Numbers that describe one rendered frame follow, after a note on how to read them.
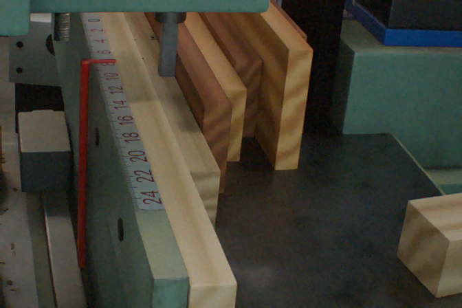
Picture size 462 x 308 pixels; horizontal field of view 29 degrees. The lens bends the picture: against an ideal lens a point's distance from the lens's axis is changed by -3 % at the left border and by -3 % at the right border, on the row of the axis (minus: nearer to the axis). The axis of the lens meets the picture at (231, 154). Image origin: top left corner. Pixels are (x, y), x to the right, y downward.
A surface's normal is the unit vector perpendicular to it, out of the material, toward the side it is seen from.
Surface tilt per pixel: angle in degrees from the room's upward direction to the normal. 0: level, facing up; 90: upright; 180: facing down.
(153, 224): 0
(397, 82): 90
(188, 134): 0
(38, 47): 90
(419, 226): 90
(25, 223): 0
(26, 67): 90
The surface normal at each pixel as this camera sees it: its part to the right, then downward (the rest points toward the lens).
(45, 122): 0.09, -0.89
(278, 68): -0.97, 0.03
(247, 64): 0.24, 0.46
